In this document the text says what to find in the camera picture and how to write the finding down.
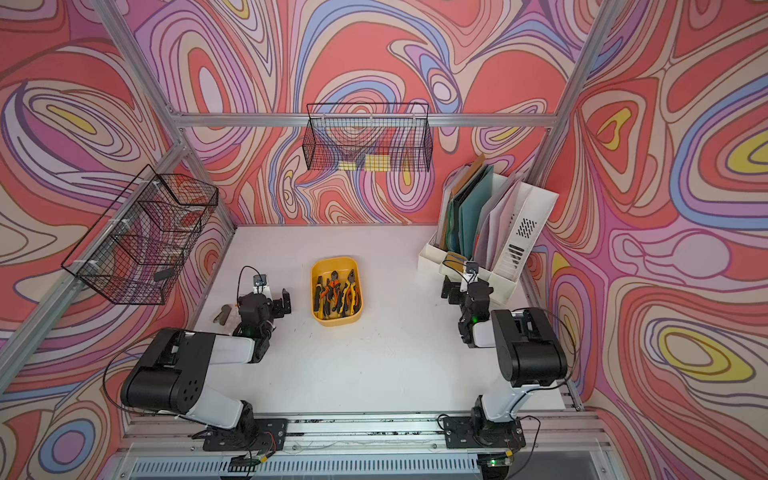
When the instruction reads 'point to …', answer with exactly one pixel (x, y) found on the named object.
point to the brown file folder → (478, 163)
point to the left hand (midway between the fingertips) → (271, 292)
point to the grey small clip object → (223, 315)
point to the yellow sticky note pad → (377, 162)
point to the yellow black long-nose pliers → (318, 291)
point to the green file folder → (476, 213)
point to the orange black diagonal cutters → (334, 284)
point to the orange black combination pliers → (348, 297)
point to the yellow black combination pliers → (350, 284)
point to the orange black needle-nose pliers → (326, 298)
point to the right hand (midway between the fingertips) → (461, 283)
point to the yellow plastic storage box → (342, 265)
